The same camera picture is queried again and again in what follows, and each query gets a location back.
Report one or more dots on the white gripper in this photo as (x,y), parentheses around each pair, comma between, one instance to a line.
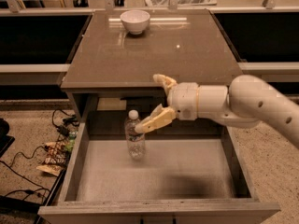
(183,99)

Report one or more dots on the clear plastic water bottle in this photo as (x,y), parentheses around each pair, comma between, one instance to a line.
(135,141)

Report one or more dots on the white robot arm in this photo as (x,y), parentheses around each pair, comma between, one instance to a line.
(247,101)

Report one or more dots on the grey drawer cabinet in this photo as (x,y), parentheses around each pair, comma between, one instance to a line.
(186,46)

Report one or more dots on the open grey top drawer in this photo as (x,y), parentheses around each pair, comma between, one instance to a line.
(192,173)

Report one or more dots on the white ceramic bowl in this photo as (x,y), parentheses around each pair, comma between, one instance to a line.
(135,21)

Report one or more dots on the black power adapter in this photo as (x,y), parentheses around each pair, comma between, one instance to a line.
(63,130)

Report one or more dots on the black object at left edge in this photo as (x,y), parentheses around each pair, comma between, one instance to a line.
(5,139)

